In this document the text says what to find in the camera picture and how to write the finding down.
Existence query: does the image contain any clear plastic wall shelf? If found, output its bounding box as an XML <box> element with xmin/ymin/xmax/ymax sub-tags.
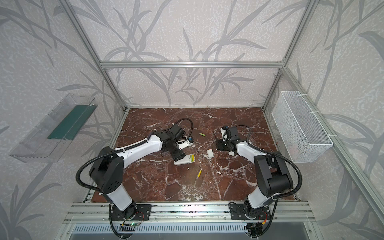
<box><xmin>10</xmin><ymin>94</ymin><xmax>98</xmax><ymax>163</ymax></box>

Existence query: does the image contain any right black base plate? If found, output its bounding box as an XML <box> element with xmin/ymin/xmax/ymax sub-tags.
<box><xmin>228</xmin><ymin>202</ymin><xmax>271</xmax><ymax>221</ymax></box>

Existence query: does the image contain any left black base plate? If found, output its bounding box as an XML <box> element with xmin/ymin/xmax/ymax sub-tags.
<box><xmin>110</xmin><ymin>204</ymin><xmax>152</xmax><ymax>221</ymax></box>

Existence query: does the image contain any right black cable conduit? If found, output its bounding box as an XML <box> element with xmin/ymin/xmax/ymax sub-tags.
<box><xmin>235</xmin><ymin>124</ymin><xmax>303</xmax><ymax>199</ymax></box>

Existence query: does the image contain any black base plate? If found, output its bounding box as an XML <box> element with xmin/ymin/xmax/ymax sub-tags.
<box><xmin>110</xmin><ymin>204</ymin><xmax>152</xmax><ymax>221</ymax></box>
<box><xmin>228</xmin><ymin>202</ymin><xmax>271</xmax><ymax>221</ymax></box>

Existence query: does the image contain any white wire mesh basket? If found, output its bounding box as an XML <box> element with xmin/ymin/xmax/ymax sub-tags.
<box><xmin>272</xmin><ymin>91</ymin><xmax>333</xmax><ymax>164</ymax></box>

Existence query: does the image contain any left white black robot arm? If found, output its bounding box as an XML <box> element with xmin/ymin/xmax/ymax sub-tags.
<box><xmin>76</xmin><ymin>124</ymin><xmax>193</xmax><ymax>212</ymax></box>

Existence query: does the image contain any black cable conduit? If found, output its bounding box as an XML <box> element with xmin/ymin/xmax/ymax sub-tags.
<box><xmin>235</xmin><ymin>124</ymin><xmax>303</xmax><ymax>199</ymax></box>
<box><xmin>75</xmin><ymin>117</ymin><xmax>194</xmax><ymax>193</ymax></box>

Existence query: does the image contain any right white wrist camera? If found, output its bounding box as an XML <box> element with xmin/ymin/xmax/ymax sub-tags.
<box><xmin>221</xmin><ymin>126</ymin><xmax>229</xmax><ymax>141</ymax></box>

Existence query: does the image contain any left black cable conduit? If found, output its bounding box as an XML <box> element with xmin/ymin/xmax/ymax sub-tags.
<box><xmin>75</xmin><ymin>117</ymin><xmax>194</xmax><ymax>193</ymax></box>

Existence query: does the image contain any red white remote control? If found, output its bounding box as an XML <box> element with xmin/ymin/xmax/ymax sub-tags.
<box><xmin>174</xmin><ymin>154</ymin><xmax>195</xmax><ymax>166</ymax></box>

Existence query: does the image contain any aluminium frame crossbar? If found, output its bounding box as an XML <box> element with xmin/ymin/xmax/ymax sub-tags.
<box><xmin>100</xmin><ymin>61</ymin><xmax>283</xmax><ymax>69</ymax></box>

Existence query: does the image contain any aluminium front rail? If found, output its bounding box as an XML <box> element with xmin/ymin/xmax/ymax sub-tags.
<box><xmin>64</xmin><ymin>201</ymin><xmax>315</xmax><ymax>224</ymax></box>

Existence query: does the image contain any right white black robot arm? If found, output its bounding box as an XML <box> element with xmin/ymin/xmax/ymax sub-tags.
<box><xmin>217</xmin><ymin>126</ymin><xmax>303</xmax><ymax>210</ymax></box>

